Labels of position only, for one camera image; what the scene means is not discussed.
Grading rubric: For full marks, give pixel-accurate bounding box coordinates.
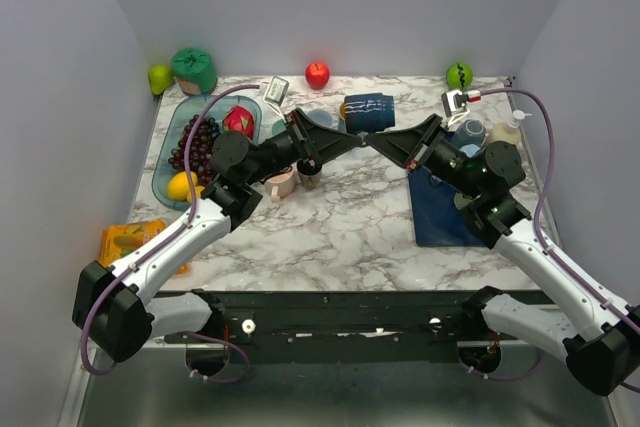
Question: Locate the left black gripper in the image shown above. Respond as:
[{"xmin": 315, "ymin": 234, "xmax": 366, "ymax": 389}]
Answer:
[{"xmin": 244, "ymin": 108, "xmax": 362, "ymax": 187}]

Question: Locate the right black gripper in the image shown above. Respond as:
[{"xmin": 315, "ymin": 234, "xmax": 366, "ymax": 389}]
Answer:
[{"xmin": 364, "ymin": 113, "xmax": 483, "ymax": 200}]

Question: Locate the brown patterned mug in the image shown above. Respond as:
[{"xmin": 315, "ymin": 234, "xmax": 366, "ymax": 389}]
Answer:
[{"xmin": 296, "ymin": 160, "xmax": 322, "ymax": 189}]

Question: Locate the grey blue mug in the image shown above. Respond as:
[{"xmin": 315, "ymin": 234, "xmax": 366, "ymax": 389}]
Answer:
[{"xmin": 306, "ymin": 109, "xmax": 333, "ymax": 128}]

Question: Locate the pink mug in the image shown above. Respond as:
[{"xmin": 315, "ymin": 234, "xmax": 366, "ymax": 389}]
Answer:
[{"xmin": 264, "ymin": 166, "xmax": 296, "ymax": 202}]

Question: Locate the dark blue mug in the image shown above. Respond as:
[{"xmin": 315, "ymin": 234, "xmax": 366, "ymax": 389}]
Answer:
[{"xmin": 343, "ymin": 93, "xmax": 396, "ymax": 133}]

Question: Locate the light blue faceted mug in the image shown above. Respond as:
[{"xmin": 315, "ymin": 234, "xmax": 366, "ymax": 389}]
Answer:
[{"xmin": 459, "ymin": 144, "xmax": 482, "ymax": 158}]

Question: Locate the dark teal mug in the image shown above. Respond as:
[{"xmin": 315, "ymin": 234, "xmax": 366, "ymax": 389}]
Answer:
[{"xmin": 451, "ymin": 119, "xmax": 486, "ymax": 148}]

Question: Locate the mint green mug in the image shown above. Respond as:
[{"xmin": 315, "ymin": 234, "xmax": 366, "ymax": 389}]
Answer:
[{"xmin": 271, "ymin": 120, "xmax": 286, "ymax": 136}]

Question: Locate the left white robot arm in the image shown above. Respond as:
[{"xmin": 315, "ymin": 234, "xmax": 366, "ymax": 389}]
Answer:
[{"xmin": 72, "ymin": 108, "xmax": 362, "ymax": 363}]

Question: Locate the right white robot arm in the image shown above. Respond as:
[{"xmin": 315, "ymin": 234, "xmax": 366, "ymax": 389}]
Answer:
[{"xmin": 364, "ymin": 115, "xmax": 639, "ymax": 396}]

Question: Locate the red apple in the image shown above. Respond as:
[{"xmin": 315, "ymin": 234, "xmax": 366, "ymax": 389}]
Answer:
[{"xmin": 305, "ymin": 62, "xmax": 330, "ymax": 90}]

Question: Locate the dark blue tray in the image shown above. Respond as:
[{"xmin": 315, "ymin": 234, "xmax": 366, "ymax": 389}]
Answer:
[{"xmin": 407, "ymin": 169, "xmax": 484, "ymax": 248}]

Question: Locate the red dragon fruit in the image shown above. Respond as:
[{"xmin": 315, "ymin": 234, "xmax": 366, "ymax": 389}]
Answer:
[{"xmin": 222, "ymin": 105, "xmax": 255, "ymax": 138}]

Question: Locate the green striped ball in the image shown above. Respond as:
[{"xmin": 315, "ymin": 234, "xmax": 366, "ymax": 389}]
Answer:
[{"xmin": 446, "ymin": 62, "xmax": 473, "ymax": 91}]

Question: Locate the cream soap pump bottle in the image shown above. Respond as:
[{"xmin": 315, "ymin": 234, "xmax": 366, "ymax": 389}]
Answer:
[{"xmin": 485, "ymin": 110, "xmax": 529, "ymax": 146}]

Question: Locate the dark purple grapes bunch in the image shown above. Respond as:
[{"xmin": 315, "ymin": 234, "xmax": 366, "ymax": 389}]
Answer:
[{"xmin": 168, "ymin": 115, "xmax": 221, "ymax": 186}]

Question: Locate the small yellow lemon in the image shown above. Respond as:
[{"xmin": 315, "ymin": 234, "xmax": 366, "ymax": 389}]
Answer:
[{"xmin": 186, "ymin": 186, "xmax": 205, "ymax": 203}]

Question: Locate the teal transparent fruit tray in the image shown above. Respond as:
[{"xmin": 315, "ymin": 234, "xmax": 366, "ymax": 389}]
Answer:
[{"xmin": 151, "ymin": 95, "xmax": 262, "ymax": 211}]

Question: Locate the yellow mango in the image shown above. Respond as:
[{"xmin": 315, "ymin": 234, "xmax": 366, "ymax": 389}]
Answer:
[{"xmin": 167, "ymin": 171, "xmax": 199, "ymax": 202}]

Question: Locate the green pear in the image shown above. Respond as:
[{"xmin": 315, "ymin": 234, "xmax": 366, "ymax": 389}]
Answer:
[{"xmin": 148, "ymin": 64, "xmax": 174, "ymax": 96}]

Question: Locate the orange snack bag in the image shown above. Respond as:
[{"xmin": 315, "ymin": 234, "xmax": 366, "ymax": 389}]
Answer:
[{"xmin": 98, "ymin": 219, "xmax": 167, "ymax": 267}]

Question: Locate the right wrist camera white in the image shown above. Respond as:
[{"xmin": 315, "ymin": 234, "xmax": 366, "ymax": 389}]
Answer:
[{"xmin": 441, "ymin": 89, "xmax": 481, "ymax": 129}]

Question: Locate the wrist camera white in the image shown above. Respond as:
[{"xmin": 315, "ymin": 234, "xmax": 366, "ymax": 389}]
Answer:
[
  {"xmin": 260, "ymin": 76, "xmax": 289, "ymax": 117},
  {"xmin": 441, "ymin": 89, "xmax": 481, "ymax": 129}
]

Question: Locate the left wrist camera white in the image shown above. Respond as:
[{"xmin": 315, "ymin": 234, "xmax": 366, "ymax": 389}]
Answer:
[{"xmin": 260, "ymin": 76, "xmax": 289, "ymax": 117}]

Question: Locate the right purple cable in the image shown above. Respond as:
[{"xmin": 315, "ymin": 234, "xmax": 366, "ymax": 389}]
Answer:
[{"xmin": 477, "ymin": 87, "xmax": 640, "ymax": 328}]

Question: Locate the black table front rail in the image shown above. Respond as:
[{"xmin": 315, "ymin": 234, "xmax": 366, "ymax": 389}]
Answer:
[{"xmin": 200, "ymin": 288, "xmax": 516, "ymax": 372}]

